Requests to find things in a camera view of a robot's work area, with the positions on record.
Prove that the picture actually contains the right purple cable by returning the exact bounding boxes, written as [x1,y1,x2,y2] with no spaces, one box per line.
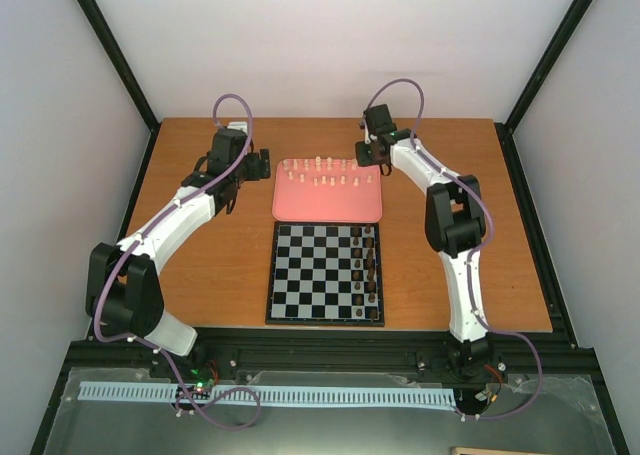
[364,78,545,421]

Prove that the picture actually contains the light blue cable duct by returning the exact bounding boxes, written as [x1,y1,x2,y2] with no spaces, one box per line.
[77,381,456,411]

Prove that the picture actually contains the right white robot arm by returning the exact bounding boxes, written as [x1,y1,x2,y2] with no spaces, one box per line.
[355,104,491,380]

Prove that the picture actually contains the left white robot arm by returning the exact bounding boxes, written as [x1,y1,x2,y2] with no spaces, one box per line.
[85,122,271,378]

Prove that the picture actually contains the brown chess pieces back row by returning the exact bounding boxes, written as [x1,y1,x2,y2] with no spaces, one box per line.
[362,224,382,325]

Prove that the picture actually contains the black white chess board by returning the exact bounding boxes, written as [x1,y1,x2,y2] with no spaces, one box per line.
[265,222,385,327]

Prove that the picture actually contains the purple cable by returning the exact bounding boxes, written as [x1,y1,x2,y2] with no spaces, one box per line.
[92,93,262,430]
[364,78,545,421]

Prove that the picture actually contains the pink plastic tray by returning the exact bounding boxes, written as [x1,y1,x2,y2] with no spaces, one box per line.
[272,158,383,223]

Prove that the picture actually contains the clear acrylic sheet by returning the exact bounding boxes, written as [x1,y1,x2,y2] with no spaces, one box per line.
[42,369,617,454]

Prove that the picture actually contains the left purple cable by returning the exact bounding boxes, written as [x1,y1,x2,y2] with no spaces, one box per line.
[92,93,262,430]

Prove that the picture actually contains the black aluminium frame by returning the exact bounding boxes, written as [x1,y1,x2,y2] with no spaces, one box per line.
[31,0,629,454]

